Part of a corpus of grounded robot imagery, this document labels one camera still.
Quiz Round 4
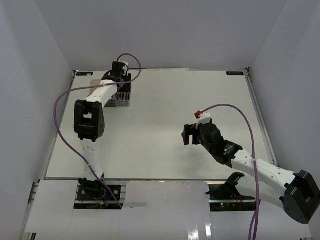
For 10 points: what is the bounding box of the right blue table label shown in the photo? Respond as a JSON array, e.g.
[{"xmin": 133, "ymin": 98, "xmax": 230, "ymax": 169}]
[{"xmin": 226, "ymin": 71, "xmax": 244, "ymax": 76}]

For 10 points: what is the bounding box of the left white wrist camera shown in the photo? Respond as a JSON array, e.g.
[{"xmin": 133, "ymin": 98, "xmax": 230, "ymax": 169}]
[{"xmin": 122, "ymin": 61, "xmax": 129, "ymax": 71}]

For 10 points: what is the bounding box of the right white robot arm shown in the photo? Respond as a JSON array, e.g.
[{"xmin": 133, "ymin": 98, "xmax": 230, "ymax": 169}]
[{"xmin": 181, "ymin": 122, "xmax": 320, "ymax": 225}]

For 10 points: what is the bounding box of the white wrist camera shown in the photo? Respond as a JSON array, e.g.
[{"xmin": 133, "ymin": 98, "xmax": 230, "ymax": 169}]
[
  {"xmin": 194, "ymin": 110, "xmax": 212, "ymax": 129},
  {"xmin": 122, "ymin": 61, "xmax": 129, "ymax": 71}
]

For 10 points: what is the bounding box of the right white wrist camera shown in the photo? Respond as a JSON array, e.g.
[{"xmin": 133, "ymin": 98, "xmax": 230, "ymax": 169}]
[{"xmin": 194, "ymin": 110, "xmax": 212, "ymax": 129}]

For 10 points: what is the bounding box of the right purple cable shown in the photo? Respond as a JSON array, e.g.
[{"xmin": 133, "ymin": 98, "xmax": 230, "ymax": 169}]
[{"xmin": 198, "ymin": 104, "xmax": 262, "ymax": 240}]

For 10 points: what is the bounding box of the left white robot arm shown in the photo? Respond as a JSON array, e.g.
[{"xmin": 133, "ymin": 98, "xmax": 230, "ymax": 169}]
[{"xmin": 74, "ymin": 61, "xmax": 132, "ymax": 182}]

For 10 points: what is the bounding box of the blue table label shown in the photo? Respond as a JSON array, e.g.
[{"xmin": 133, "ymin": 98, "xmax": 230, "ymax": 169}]
[
  {"xmin": 76, "ymin": 71, "xmax": 94, "ymax": 77},
  {"xmin": 226, "ymin": 71, "xmax": 244, "ymax": 76}
]

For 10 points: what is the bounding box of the purple pen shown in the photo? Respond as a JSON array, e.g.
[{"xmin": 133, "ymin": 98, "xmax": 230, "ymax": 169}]
[{"xmin": 127, "ymin": 92, "xmax": 131, "ymax": 102}]

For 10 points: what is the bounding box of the left blue table label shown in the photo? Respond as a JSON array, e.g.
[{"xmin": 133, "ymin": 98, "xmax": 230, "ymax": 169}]
[{"xmin": 76, "ymin": 71, "xmax": 94, "ymax": 77}]

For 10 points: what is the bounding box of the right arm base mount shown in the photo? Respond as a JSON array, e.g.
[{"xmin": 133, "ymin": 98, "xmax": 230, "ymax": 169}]
[{"xmin": 205, "ymin": 172, "xmax": 256, "ymax": 212}]

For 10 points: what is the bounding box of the clear transparent container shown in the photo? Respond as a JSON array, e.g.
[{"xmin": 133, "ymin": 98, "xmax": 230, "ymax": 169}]
[{"xmin": 115, "ymin": 73, "xmax": 132, "ymax": 107}]

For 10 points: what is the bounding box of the amber transparent container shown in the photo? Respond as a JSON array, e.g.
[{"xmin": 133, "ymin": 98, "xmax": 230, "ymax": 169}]
[{"xmin": 90, "ymin": 79, "xmax": 101, "ymax": 89}]

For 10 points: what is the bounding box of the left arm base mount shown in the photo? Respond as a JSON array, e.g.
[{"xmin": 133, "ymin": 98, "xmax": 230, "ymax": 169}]
[{"xmin": 73, "ymin": 178, "xmax": 124, "ymax": 210}]

